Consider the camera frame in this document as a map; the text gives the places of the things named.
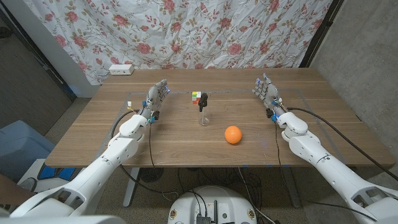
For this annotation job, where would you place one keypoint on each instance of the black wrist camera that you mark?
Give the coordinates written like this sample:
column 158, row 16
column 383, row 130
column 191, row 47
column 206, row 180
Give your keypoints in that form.
column 269, row 113
column 155, row 115

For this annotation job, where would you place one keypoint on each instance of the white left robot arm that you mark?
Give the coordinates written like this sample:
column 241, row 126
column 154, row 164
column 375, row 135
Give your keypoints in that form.
column 93, row 177

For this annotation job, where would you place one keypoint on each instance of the black spray trigger top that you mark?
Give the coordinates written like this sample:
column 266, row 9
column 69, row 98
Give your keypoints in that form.
column 203, row 99

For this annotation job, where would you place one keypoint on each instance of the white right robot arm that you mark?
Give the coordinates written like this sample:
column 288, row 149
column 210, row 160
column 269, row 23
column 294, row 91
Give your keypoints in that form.
column 326, row 168

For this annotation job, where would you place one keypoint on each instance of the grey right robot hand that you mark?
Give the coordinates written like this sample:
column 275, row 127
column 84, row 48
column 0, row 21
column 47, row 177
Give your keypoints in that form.
column 270, row 93

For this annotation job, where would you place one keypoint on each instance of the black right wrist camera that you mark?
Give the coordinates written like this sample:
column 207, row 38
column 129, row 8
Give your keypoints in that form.
column 269, row 113

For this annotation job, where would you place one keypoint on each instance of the white table leg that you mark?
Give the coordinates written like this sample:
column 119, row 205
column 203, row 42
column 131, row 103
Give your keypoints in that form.
column 130, row 189

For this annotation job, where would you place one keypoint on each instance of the black wall edge strip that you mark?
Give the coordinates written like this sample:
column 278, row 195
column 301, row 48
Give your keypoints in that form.
column 56, row 74

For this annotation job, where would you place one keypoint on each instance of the white robot torso edge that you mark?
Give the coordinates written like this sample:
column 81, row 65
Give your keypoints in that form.
column 62, row 220

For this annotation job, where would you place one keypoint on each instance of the white platform with blue pads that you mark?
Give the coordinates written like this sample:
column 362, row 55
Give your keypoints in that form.
column 49, row 183

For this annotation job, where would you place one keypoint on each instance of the grey sneaker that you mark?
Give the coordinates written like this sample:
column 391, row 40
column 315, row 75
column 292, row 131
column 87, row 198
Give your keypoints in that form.
column 28, row 185

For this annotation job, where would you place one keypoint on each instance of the multicoloured Rubik's cube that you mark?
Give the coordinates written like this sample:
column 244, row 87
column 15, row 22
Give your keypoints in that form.
column 195, row 96

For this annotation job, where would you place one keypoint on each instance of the orange ball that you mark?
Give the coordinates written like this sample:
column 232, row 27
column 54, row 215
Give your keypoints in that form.
column 233, row 134

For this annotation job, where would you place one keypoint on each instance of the grey table leg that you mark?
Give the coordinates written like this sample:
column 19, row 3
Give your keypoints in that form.
column 292, row 189

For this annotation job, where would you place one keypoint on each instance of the floral print backdrop cloth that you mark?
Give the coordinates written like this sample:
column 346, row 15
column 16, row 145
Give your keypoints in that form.
column 186, row 31

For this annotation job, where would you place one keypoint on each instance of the grey tape outline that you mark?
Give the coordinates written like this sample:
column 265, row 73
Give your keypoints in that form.
column 174, row 92

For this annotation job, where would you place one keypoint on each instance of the black backdrop stand pole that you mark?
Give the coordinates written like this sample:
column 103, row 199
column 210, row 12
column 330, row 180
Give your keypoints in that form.
column 321, row 33

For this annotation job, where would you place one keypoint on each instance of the brown trouser leg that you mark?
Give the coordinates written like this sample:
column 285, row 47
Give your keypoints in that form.
column 12, row 191

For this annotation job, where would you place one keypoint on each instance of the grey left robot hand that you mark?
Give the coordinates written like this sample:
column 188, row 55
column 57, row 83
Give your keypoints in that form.
column 153, row 98

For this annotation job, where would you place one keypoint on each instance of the white power strip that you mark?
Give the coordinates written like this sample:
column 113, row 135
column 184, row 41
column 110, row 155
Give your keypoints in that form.
column 121, row 69

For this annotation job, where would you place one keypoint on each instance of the clear plastic spray bottle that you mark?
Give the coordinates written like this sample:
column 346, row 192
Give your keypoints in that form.
column 204, row 119

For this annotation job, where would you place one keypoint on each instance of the blue plastic bin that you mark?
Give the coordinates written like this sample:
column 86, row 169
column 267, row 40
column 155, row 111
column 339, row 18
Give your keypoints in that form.
column 18, row 146

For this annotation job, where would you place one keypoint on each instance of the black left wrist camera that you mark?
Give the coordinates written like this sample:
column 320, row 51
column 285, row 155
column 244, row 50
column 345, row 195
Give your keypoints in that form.
column 155, row 115

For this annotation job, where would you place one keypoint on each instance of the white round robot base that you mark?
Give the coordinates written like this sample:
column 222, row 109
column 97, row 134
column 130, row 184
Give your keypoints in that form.
column 213, row 202

